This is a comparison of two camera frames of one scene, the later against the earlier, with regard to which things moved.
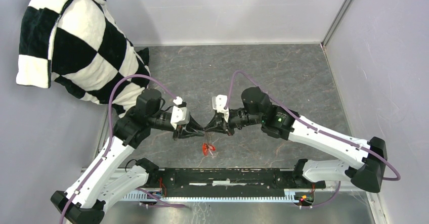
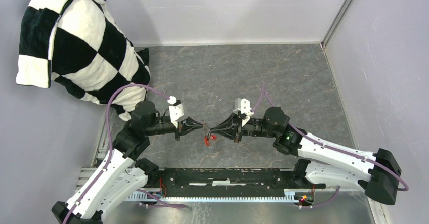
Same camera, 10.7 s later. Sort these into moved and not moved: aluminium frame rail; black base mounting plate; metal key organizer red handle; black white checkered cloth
Moved: metal key organizer red handle
Not moved: black base mounting plate; aluminium frame rail; black white checkered cloth
